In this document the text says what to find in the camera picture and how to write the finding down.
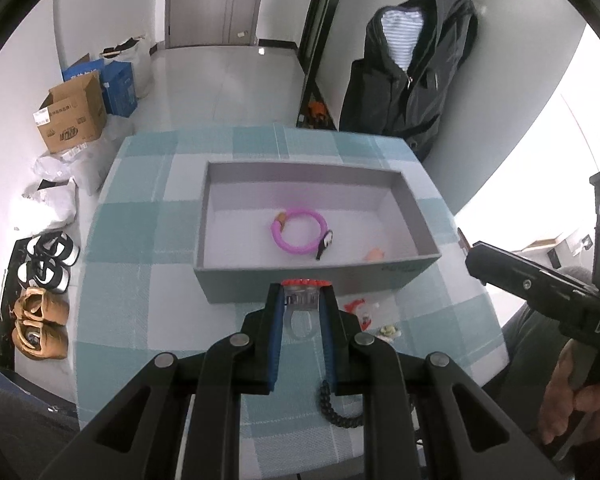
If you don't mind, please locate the black bead bracelet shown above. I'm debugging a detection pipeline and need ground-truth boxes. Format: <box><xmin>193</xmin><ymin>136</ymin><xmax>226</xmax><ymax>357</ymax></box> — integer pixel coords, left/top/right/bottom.
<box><xmin>318</xmin><ymin>381</ymin><xmax>366</xmax><ymax>429</ymax></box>

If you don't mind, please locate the grey door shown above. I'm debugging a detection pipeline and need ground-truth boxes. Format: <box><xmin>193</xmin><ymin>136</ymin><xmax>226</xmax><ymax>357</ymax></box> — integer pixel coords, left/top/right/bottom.
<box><xmin>164</xmin><ymin>0</ymin><xmax>272</xmax><ymax>49</ymax></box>

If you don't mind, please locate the grey cardboard box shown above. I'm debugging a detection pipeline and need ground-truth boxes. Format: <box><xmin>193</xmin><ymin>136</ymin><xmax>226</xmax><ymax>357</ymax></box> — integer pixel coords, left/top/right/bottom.
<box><xmin>193</xmin><ymin>161</ymin><xmax>442</xmax><ymax>305</ymax></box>

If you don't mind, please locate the black hanging jacket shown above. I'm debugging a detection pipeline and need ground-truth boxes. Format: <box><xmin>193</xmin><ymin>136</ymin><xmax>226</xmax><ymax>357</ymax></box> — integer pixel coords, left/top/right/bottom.
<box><xmin>338</xmin><ymin>0</ymin><xmax>481</xmax><ymax>162</ymax></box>

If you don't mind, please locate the striped shirt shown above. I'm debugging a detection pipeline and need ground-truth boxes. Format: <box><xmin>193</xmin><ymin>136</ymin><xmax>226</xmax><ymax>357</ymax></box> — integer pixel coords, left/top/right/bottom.
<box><xmin>382</xmin><ymin>6</ymin><xmax>424</xmax><ymax>71</ymax></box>

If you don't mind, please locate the pink ring bracelet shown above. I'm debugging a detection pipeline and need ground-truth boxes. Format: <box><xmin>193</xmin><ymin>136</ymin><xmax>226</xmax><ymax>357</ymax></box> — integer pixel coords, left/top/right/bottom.
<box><xmin>270</xmin><ymin>207</ymin><xmax>328</xmax><ymax>256</ymax></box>

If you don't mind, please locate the white plastic bag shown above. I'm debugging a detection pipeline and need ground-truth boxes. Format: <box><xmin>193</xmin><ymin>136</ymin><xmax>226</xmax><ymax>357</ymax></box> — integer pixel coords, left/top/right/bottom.
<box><xmin>34</xmin><ymin>145</ymin><xmax>112</xmax><ymax>196</ymax></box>
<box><xmin>99</xmin><ymin>36</ymin><xmax>154</xmax><ymax>99</ymax></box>
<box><xmin>14</xmin><ymin>180</ymin><xmax>78</xmax><ymax>237</ymax></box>

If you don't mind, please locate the brown cardboard box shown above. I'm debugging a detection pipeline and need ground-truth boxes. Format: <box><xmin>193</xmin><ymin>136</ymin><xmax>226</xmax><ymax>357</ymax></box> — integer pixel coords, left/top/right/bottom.
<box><xmin>33</xmin><ymin>72</ymin><xmax>108</xmax><ymax>155</ymax></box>

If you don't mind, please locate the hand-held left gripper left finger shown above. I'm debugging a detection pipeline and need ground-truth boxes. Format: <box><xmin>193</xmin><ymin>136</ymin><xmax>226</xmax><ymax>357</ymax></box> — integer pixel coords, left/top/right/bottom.
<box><xmin>55</xmin><ymin>283</ymin><xmax>285</xmax><ymax>480</ymax></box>

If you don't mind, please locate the blue carton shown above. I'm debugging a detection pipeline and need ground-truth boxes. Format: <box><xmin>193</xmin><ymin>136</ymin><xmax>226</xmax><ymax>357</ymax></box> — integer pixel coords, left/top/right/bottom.
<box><xmin>101</xmin><ymin>61</ymin><xmax>139</xmax><ymax>116</ymax></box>
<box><xmin>62</xmin><ymin>57</ymin><xmax>105</xmax><ymax>82</ymax></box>

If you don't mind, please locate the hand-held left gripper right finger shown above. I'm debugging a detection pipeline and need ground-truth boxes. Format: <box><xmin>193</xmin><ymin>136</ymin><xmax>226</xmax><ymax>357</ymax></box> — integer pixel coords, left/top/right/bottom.
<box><xmin>319</xmin><ymin>285</ymin><xmax>566</xmax><ymax>480</ymax></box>

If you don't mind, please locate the teal checked tablecloth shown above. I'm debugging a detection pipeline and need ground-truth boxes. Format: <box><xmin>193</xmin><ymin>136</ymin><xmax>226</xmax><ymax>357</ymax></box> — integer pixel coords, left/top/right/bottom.
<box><xmin>74</xmin><ymin>122</ymin><xmax>512</xmax><ymax>480</ymax></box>

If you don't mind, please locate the black and white sneaker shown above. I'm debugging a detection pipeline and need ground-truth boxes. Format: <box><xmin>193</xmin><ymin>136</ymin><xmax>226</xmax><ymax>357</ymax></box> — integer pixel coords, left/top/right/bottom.
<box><xmin>17</xmin><ymin>258</ymin><xmax>71</xmax><ymax>294</ymax></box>
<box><xmin>27</xmin><ymin>232</ymin><xmax>80</xmax><ymax>267</ymax></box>

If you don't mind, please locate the person's grey trouser leg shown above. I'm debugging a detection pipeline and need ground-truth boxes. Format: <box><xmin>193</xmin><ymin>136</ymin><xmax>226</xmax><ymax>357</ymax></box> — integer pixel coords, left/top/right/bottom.
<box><xmin>481</xmin><ymin>266</ymin><xmax>597</xmax><ymax>433</ymax></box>

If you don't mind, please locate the person's right hand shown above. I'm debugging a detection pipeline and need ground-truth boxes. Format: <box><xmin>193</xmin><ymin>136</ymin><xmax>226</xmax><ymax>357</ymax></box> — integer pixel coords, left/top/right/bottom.
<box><xmin>538</xmin><ymin>344</ymin><xmax>600</xmax><ymax>445</ymax></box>

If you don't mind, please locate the clear hair clip red trim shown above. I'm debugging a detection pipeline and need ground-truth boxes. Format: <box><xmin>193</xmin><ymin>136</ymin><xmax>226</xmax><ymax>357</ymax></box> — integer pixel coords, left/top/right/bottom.
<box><xmin>281</xmin><ymin>278</ymin><xmax>331</xmax><ymax>339</ymax></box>

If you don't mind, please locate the orange and black tool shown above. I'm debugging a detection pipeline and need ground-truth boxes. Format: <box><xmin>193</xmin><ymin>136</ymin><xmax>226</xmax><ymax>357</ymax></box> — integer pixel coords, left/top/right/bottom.
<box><xmin>306</xmin><ymin>101</ymin><xmax>329</xmax><ymax>127</ymax></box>

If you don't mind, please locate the black and white hair clip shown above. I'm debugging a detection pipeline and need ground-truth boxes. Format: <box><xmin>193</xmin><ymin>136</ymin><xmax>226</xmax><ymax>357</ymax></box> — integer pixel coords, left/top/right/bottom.
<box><xmin>315</xmin><ymin>229</ymin><xmax>335</xmax><ymax>261</ymax></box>

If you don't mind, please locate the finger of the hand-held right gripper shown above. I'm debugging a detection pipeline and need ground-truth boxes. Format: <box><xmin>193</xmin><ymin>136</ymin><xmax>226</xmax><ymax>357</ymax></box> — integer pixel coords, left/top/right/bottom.
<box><xmin>464</xmin><ymin>241</ymin><xmax>600</xmax><ymax>321</ymax></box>

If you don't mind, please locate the brown shoe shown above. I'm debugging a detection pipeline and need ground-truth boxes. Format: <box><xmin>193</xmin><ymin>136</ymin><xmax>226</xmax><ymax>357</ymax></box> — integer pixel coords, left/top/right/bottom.
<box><xmin>11</xmin><ymin>321</ymin><xmax>69</xmax><ymax>361</ymax></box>
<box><xmin>13</xmin><ymin>287</ymin><xmax>70</xmax><ymax>325</ymax></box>

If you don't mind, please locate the dark cloth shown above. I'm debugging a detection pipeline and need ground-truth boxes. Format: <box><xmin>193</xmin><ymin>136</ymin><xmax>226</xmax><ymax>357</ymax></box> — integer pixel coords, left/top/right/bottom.
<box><xmin>0</xmin><ymin>386</ymin><xmax>82</xmax><ymax>480</ymax></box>

